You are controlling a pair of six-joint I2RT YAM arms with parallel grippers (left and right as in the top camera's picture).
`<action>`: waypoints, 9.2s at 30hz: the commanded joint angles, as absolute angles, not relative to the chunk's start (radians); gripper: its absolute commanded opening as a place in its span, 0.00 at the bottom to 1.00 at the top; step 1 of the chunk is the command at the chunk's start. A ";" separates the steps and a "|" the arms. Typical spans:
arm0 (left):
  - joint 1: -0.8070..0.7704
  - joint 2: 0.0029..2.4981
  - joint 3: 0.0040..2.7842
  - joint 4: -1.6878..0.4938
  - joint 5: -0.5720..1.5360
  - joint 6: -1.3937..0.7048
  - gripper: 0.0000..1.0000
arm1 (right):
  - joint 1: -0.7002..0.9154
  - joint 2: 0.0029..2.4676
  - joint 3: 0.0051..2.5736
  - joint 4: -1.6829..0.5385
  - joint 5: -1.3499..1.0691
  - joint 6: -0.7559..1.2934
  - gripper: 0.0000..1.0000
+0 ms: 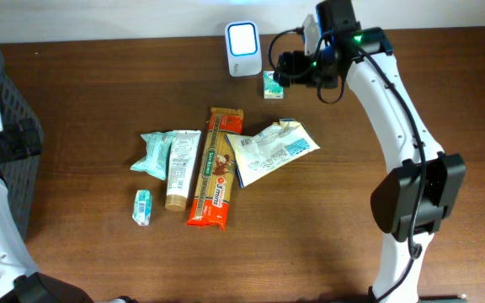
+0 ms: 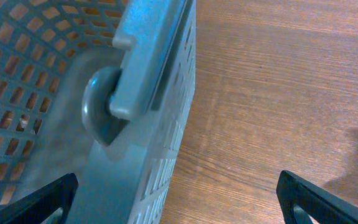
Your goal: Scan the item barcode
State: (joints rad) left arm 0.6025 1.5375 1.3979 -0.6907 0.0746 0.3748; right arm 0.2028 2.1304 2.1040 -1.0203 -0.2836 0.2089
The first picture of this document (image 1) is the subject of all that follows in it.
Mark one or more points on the dark grey plastic basket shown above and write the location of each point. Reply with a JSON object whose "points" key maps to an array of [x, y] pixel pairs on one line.
{"points": [[22, 139]]}

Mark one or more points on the teal wipes packet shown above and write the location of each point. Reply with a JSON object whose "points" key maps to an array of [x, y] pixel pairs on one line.
{"points": [[155, 162]]}

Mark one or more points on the white cream tube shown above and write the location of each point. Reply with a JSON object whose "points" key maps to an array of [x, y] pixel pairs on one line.
{"points": [[181, 165]]}

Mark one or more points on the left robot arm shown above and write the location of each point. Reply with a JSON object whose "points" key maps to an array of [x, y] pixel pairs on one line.
{"points": [[20, 278]]}

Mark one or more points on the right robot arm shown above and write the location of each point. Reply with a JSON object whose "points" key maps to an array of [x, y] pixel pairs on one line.
{"points": [[422, 182]]}

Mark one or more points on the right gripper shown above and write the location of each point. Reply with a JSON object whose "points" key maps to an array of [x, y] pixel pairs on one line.
{"points": [[290, 65]]}

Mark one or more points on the green tissue pack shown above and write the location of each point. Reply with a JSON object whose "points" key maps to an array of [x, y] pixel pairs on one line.
{"points": [[271, 88]]}

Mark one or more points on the small teal gum box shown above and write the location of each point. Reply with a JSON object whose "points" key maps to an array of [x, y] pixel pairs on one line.
{"points": [[142, 207]]}

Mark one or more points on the orange spaghetti packet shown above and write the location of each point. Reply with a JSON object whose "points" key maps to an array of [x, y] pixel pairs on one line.
{"points": [[218, 167]]}

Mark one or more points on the white barcode scanner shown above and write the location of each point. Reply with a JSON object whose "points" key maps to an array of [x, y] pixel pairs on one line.
{"points": [[243, 49]]}

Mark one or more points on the cream yellow snack bag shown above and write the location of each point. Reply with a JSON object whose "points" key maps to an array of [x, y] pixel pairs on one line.
{"points": [[282, 142]]}

